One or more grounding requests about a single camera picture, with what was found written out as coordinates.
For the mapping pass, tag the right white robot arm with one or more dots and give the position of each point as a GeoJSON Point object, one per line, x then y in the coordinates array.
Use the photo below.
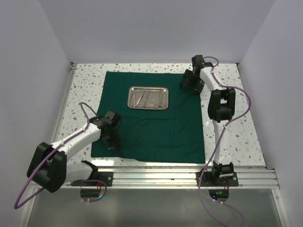
{"type": "Point", "coordinates": [221, 109]}

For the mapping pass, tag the steel forceps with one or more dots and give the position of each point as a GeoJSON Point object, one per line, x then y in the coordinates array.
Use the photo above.
{"type": "Point", "coordinates": [145, 97]}

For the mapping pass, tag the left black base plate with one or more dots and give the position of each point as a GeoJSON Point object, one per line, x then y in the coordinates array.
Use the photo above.
{"type": "Point", "coordinates": [100, 179]}

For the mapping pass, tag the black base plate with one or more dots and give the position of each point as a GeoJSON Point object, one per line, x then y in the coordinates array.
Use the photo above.
{"type": "Point", "coordinates": [100, 179]}
{"type": "Point", "coordinates": [209, 181]}

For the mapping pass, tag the steel ring-handled clamp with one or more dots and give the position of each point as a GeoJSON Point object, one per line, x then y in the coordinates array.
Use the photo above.
{"type": "Point", "coordinates": [163, 104]}

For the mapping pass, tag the steel tweezers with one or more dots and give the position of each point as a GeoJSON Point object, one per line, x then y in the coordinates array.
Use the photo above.
{"type": "Point", "coordinates": [137, 96]}

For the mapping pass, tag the green surgical drape cloth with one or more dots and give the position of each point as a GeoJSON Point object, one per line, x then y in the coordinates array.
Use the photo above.
{"type": "Point", "coordinates": [174, 135]}

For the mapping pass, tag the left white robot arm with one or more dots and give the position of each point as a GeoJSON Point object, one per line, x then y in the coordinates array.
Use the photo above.
{"type": "Point", "coordinates": [49, 166]}

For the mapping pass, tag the steel surgical scissors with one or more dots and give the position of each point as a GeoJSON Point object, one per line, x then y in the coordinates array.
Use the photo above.
{"type": "Point", "coordinates": [158, 100]}

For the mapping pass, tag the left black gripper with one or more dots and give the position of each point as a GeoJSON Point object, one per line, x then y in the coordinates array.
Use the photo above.
{"type": "Point", "coordinates": [116, 143]}

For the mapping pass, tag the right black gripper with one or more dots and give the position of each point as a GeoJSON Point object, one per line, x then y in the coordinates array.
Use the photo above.
{"type": "Point", "coordinates": [197, 88]}

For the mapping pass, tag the aluminium mounting rail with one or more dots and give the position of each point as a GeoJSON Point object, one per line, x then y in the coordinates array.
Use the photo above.
{"type": "Point", "coordinates": [184, 177]}

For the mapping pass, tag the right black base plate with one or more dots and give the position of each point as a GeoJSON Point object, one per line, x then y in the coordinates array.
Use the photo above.
{"type": "Point", "coordinates": [209, 181]}

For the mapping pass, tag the stainless steel instrument tray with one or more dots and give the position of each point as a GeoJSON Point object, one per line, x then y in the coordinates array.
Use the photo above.
{"type": "Point", "coordinates": [152, 98]}

